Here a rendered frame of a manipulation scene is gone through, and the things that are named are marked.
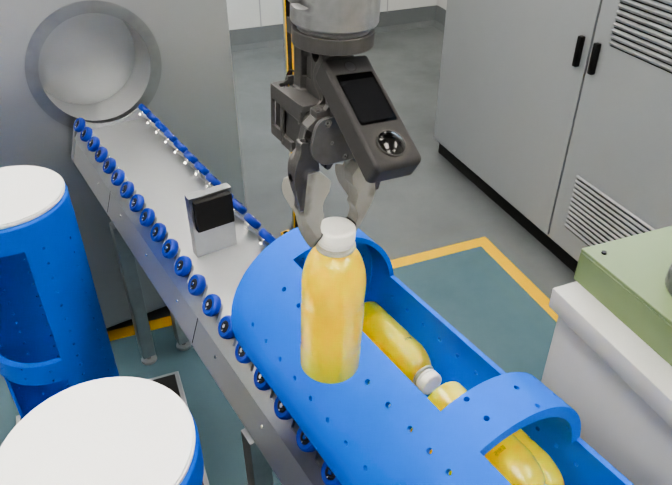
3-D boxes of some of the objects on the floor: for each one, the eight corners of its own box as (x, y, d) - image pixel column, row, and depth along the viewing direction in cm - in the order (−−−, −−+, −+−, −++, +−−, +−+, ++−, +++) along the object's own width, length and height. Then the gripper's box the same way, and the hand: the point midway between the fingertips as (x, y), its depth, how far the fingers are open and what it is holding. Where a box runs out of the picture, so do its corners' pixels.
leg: (154, 352, 251) (123, 217, 215) (159, 361, 247) (129, 225, 211) (139, 358, 249) (106, 222, 213) (144, 367, 245) (111, 230, 209)
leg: (188, 338, 257) (164, 204, 221) (193, 347, 253) (170, 212, 217) (174, 344, 255) (147, 209, 219) (179, 353, 251) (153, 217, 215)
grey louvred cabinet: (505, 138, 402) (549, -129, 319) (841, 384, 238) (1111, -32, 155) (428, 153, 385) (453, -124, 302) (732, 429, 221) (968, -10, 139)
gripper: (357, 3, 61) (345, 197, 73) (245, 18, 56) (253, 223, 68) (412, 30, 55) (389, 235, 67) (293, 49, 50) (292, 268, 62)
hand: (335, 232), depth 65 cm, fingers closed on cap, 4 cm apart
